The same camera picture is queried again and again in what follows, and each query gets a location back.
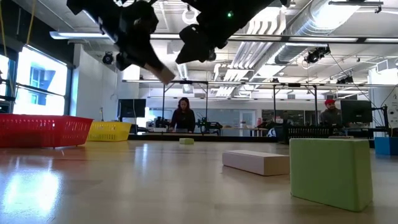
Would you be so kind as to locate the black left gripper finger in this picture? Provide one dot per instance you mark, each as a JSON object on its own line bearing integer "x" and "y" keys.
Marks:
{"x": 123, "y": 61}
{"x": 146, "y": 59}

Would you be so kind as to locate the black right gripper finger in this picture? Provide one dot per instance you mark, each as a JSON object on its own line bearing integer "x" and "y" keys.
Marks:
{"x": 194, "y": 46}

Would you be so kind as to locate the short wooden block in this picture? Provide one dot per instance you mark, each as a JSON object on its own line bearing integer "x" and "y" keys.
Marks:
{"x": 163, "y": 75}

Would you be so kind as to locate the green cube block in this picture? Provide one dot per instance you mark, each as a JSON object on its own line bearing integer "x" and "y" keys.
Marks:
{"x": 331, "y": 174}

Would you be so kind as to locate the long blue block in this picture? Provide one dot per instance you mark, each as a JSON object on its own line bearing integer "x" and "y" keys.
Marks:
{"x": 387, "y": 146}

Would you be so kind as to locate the black ceiling spotlight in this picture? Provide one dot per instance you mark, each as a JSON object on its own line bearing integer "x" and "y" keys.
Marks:
{"x": 108, "y": 58}
{"x": 315, "y": 55}

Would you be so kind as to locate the black monitor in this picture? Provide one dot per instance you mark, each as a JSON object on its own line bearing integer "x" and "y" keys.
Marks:
{"x": 356, "y": 111}
{"x": 132, "y": 108}

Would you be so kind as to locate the person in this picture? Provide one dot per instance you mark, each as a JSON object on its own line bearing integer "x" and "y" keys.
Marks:
{"x": 183, "y": 119}
{"x": 331, "y": 116}

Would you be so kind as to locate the yellow plastic basket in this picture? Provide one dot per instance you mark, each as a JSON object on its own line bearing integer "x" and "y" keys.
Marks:
{"x": 109, "y": 132}

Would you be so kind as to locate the small green block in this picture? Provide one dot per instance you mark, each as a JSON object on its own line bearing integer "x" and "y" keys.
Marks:
{"x": 186, "y": 141}

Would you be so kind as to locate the red bottle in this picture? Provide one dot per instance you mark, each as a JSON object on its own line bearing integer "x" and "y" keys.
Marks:
{"x": 259, "y": 121}

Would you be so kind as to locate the rig light bar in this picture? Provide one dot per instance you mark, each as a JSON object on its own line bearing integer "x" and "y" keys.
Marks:
{"x": 323, "y": 39}

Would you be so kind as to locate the red plastic basket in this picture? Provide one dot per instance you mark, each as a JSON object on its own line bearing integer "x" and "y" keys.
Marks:
{"x": 40, "y": 130}

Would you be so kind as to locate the black plastic basket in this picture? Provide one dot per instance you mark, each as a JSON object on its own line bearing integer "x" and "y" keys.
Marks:
{"x": 308, "y": 133}

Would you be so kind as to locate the silver ventilation duct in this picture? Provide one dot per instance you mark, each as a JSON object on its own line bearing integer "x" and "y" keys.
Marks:
{"x": 311, "y": 28}

